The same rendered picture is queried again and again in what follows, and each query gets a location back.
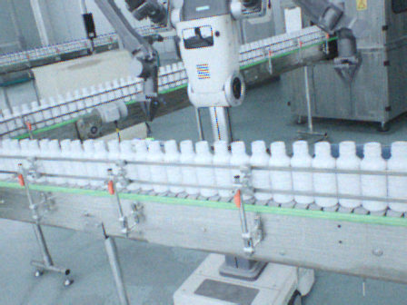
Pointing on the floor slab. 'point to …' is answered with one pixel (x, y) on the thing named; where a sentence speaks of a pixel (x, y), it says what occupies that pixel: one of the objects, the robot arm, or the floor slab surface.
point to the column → (43, 23)
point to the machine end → (386, 56)
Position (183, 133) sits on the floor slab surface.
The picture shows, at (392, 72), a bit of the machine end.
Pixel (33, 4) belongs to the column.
